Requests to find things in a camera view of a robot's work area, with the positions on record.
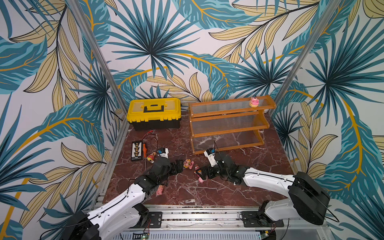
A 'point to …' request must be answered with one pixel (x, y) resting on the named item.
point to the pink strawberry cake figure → (196, 167)
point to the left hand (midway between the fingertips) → (177, 164)
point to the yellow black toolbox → (151, 114)
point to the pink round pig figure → (254, 102)
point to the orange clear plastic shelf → (225, 125)
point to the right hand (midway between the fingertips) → (201, 168)
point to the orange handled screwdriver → (145, 151)
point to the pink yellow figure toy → (188, 163)
